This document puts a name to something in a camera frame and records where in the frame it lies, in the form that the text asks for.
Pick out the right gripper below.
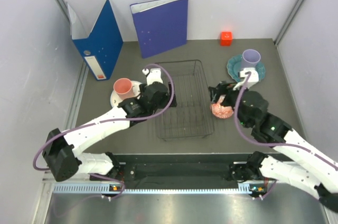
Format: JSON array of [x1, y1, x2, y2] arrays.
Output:
[[208, 81, 250, 129]]

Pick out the blue patterned bowl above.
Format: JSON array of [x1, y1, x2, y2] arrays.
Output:
[[210, 95, 233, 119]]

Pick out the teal ornate plate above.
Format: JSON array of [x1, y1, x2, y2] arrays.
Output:
[[226, 54, 266, 82]]

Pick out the pink plastic cup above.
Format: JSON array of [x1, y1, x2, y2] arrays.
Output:
[[113, 78, 134, 100]]

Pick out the white watermelon pattern plate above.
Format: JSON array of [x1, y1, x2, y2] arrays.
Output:
[[110, 80, 141, 107]]

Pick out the purple plastic cup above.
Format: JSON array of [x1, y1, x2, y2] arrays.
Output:
[[240, 49, 261, 70]]

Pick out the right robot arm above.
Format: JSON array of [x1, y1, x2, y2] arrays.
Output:
[[208, 81, 337, 212]]

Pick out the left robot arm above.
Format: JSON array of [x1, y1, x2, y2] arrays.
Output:
[[42, 82, 176, 182]]

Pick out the orange cube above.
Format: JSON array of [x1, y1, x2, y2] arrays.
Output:
[[220, 31, 233, 46]]

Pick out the purple folder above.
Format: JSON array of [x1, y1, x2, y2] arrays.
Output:
[[130, 0, 189, 59]]

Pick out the blue lever arch binder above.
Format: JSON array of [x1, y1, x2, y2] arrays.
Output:
[[67, 0, 123, 81]]

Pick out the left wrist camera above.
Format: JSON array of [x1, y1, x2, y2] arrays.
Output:
[[142, 68, 163, 86]]

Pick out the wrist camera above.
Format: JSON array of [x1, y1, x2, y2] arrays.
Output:
[[233, 67, 259, 90], [142, 68, 163, 86]]

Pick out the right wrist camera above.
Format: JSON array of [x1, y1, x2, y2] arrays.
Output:
[[233, 67, 259, 90]]

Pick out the black wire dish rack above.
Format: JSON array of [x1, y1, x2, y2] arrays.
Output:
[[155, 60, 214, 141]]

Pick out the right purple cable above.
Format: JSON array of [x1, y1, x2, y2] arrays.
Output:
[[233, 73, 338, 198]]

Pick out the purple cable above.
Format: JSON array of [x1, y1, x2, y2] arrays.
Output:
[[233, 73, 338, 198], [32, 63, 176, 198]]

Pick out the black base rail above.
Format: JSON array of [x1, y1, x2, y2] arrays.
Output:
[[107, 153, 264, 190]]

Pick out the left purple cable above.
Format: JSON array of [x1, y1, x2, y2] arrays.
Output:
[[32, 63, 176, 198]]

